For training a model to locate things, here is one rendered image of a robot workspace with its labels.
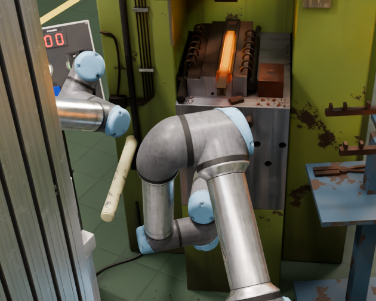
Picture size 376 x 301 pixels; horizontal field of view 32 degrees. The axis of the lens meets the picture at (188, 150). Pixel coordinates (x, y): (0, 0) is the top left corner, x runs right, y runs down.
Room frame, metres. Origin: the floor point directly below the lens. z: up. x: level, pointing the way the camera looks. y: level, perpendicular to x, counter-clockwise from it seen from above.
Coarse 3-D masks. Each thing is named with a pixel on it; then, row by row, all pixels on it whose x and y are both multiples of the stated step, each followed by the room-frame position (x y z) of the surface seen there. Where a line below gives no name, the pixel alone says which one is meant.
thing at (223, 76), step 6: (228, 36) 2.12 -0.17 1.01; (234, 36) 2.14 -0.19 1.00; (228, 42) 2.08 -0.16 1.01; (228, 48) 2.03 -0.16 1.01; (228, 54) 1.99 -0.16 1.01; (222, 60) 1.95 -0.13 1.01; (228, 60) 1.95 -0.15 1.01; (222, 66) 1.91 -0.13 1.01; (228, 66) 1.91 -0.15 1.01; (222, 72) 1.86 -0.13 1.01; (228, 72) 1.86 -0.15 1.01; (222, 78) 1.83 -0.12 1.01; (228, 78) 1.86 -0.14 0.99; (222, 84) 1.79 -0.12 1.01; (222, 90) 1.77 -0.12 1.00
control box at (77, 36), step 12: (60, 24) 1.89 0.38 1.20; (72, 24) 1.90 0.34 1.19; (84, 24) 1.90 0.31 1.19; (48, 36) 1.86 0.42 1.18; (60, 36) 1.87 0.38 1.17; (72, 36) 1.88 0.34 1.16; (84, 36) 1.88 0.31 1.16; (48, 48) 1.84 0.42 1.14; (60, 48) 1.85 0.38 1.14; (72, 48) 1.86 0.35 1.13; (84, 48) 1.86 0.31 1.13; (48, 60) 1.82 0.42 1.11; (60, 60) 1.83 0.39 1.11; (60, 72) 1.81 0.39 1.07; (60, 84) 1.79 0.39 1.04
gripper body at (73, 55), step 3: (75, 51) 1.59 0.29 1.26; (78, 51) 1.59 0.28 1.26; (81, 51) 1.60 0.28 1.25; (66, 54) 1.67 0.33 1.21; (69, 54) 1.63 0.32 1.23; (72, 54) 1.64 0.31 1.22; (75, 54) 1.60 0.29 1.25; (78, 54) 1.59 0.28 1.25; (69, 57) 1.63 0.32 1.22; (72, 57) 1.64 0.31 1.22; (75, 57) 1.61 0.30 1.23; (69, 60) 1.63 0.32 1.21; (72, 60) 1.63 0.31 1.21; (69, 63) 1.63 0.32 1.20; (72, 63) 1.62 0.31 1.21; (69, 66) 1.66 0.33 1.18
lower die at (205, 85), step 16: (208, 32) 2.22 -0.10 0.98; (224, 32) 2.18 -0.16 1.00; (240, 32) 2.18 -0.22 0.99; (208, 48) 2.08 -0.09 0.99; (240, 48) 2.06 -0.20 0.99; (192, 64) 1.98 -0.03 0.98; (208, 64) 1.96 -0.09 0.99; (240, 64) 1.94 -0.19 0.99; (192, 80) 1.89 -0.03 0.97; (208, 80) 1.88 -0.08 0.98; (240, 80) 1.86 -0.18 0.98
